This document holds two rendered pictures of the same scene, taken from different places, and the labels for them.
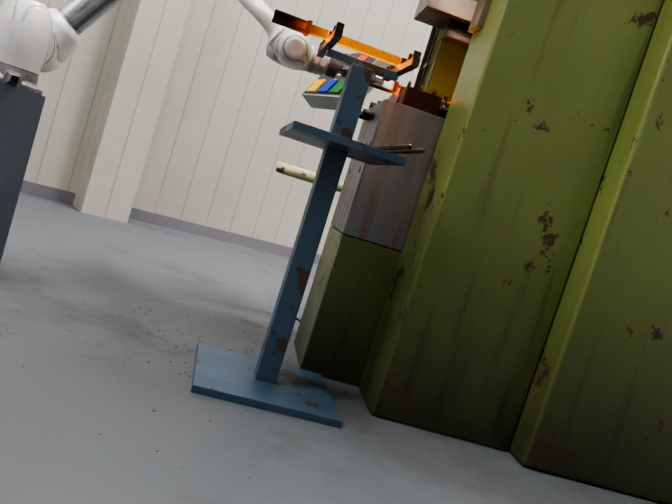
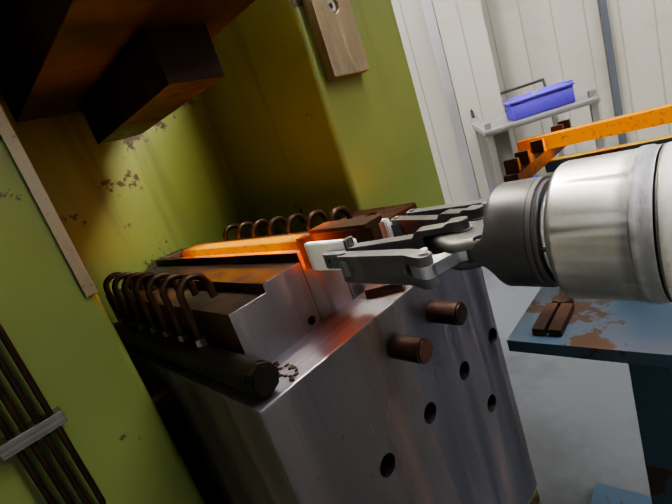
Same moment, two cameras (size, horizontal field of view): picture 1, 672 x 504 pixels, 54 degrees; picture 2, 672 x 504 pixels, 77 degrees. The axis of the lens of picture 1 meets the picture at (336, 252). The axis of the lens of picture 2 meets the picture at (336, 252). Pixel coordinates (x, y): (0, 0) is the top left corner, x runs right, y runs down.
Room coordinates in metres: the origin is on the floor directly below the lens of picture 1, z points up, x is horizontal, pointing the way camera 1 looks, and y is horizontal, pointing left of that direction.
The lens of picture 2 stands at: (2.58, 0.36, 1.10)
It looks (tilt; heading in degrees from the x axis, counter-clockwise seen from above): 15 degrees down; 238
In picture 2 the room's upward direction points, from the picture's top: 19 degrees counter-clockwise
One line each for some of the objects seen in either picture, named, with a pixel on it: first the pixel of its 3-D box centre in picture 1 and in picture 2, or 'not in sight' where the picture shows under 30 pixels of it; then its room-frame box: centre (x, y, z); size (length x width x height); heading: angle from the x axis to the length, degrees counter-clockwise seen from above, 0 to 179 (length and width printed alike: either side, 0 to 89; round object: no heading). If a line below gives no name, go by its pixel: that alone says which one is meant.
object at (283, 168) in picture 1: (329, 182); not in sight; (2.70, 0.11, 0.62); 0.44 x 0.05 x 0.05; 98
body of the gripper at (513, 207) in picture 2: (340, 68); (495, 235); (2.32, 0.18, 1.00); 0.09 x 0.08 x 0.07; 98
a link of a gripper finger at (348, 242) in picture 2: not in sight; (406, 251); (2.35, 0.11, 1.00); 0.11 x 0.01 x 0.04; 112
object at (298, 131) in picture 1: (337, 145); (641, 287); (1.86, 0.09, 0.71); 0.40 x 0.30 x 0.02; 11
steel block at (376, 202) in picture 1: (430, 191); (304, 407); (2.35, -0.25, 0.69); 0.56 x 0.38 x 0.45; 98
